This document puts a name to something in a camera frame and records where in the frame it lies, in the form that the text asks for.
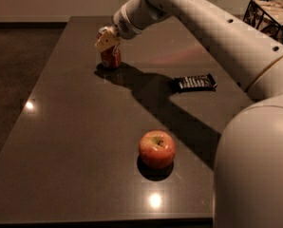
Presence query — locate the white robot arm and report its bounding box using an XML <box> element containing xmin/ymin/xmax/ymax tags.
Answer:
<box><xmin>95</xmin><ymin>0</ymin><xmax>283</xmax><ymax>228</ymax></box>

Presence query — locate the black wire basket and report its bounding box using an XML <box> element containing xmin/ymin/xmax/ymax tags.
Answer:
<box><xmin>243</xmin><ymin>0</ymin><xmax>283</xmax><ymax>44</ymax></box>

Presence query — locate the black rxbar chocolate bar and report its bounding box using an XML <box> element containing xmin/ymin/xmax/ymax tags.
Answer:
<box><xmin>174</xmin><ymin>74</ymin><xmax>217</xmax><ymax>93</ymax></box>

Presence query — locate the red apple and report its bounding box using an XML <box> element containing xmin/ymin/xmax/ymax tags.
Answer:
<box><xmin>139</xmin><ymin>130</ymin><xmax>176</xmax><ymax>169</ymax></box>

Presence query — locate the red coke can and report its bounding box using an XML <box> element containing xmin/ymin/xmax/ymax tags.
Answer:
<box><xmin>98</xmin><ymin>27</ymin><xmax>121</xmax><ymax>68</ymax></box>

